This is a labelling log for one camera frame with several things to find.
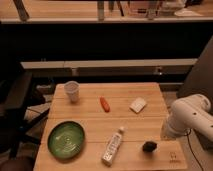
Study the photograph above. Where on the green plate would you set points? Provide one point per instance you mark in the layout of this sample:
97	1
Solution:
66	140

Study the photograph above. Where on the orange carrot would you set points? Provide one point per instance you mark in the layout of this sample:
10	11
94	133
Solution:
104	104

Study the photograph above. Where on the white plastic bottle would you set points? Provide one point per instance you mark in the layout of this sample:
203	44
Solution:
112	147

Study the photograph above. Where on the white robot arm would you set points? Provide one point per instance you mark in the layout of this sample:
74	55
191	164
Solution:
191	112

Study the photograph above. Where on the black chair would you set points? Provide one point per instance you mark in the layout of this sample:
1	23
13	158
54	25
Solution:
13	126

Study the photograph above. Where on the small black object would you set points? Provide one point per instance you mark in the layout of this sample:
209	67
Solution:
149	146

